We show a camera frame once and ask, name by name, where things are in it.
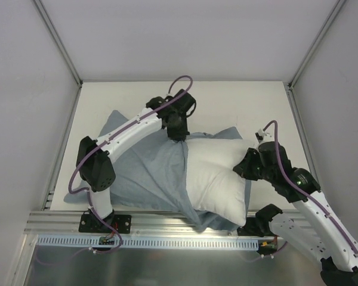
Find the white pillow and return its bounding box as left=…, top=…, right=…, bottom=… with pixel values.
left=186, top=138, right=254, bottom=226

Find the grey striped pillowcase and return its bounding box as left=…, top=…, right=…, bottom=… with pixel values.
left=63, top=110, right=253, bottom=233

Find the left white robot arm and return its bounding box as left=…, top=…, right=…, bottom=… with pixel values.
left=68, top=89, right=196, bottom=232

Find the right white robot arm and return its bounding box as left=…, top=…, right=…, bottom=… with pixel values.
left=233, top=142, right=358, bottom=285

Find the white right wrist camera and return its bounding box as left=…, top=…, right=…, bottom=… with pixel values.
left=255, top=129, right=274, bottom=145

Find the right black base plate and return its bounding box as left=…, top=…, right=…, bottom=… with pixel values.
left=236, top=217, right=262, bottom=237

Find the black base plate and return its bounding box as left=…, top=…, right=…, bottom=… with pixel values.
left=78, top=211, right=132, bottom=234
left=236, top=217, right=262, bottom=237

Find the white slotted cable duct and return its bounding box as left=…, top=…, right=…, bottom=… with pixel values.
left=36, top=235, right=259, bottom=251

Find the left aluminium frame post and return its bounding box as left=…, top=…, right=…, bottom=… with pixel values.
left=32, top=0, right=84, bottom=88

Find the aluminium frame post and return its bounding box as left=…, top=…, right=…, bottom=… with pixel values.
left=32, top=0, right=84, bottom=88
left=288, top=0, right=347, bottom=89

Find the aluminium mounting rail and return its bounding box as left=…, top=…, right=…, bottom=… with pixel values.
left=23, top=194, right=237, bottom=237

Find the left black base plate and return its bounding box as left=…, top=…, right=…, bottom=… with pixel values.
left=78, top=211, right=132, bottom=234

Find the right aluminium frame post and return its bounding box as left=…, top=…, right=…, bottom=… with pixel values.
left=288, top=0, right=347, bottom=89

